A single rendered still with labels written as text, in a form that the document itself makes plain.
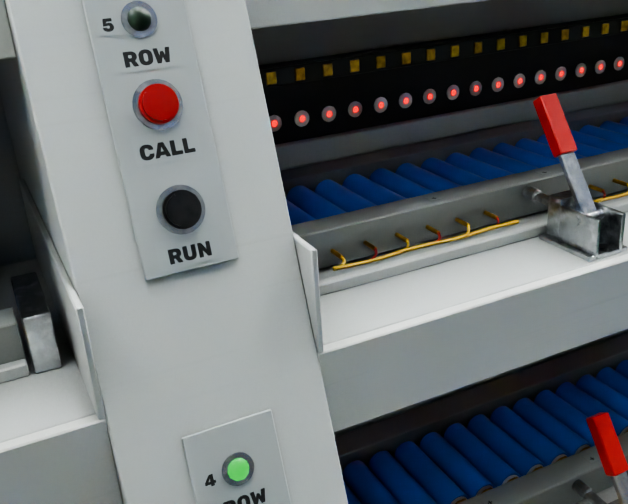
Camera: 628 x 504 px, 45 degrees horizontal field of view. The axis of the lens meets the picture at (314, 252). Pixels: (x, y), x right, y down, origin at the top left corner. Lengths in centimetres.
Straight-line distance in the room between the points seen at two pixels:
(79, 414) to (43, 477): 3
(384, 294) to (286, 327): 7
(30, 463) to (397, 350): 17
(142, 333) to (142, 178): 6
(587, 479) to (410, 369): 20
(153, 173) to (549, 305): 21
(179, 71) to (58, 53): 5
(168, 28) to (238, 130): 5
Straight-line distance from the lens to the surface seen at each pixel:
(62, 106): 31
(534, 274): 41
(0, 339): 36
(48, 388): 35
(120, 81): 32
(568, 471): 53
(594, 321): 44
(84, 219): 31
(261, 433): 34
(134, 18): 32
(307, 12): 36
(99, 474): 33
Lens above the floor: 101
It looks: 6 degrees down
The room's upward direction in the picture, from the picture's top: 11 degrees counter-clockwise
